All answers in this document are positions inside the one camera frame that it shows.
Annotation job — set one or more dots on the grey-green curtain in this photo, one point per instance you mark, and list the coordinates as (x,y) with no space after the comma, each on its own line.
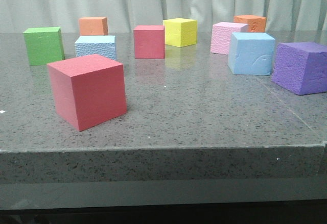
(124,15)

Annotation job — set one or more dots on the orange foam cube left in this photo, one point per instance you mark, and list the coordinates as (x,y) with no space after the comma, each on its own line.
(93,26)

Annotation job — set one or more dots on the purple foam cube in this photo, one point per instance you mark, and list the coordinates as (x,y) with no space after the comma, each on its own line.
(300,67)

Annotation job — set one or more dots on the orange foam cube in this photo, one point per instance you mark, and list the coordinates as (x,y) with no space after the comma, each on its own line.
(255,23)
(93,26)

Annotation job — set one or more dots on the large red foam cube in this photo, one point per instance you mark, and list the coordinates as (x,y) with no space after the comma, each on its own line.
(88,90)

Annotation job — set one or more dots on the orange foam cube right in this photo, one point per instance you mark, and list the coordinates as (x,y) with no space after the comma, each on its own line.
(255,23)

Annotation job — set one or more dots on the small red foam cube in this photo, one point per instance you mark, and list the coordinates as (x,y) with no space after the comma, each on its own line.
(149,41)

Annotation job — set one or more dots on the pink foam cube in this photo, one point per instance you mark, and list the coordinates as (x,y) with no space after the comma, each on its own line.
(221,35)

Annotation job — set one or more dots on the yellow foam cube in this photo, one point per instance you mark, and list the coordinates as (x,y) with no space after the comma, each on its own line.
(180,32)

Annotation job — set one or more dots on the smooth light blue cube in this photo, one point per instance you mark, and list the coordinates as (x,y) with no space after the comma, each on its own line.
(251,53)

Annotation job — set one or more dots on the textured light blue cube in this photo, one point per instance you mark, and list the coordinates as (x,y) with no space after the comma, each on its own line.
(96,44)

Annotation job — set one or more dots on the green foam cube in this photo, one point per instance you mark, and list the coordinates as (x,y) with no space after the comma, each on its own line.
(44,45)

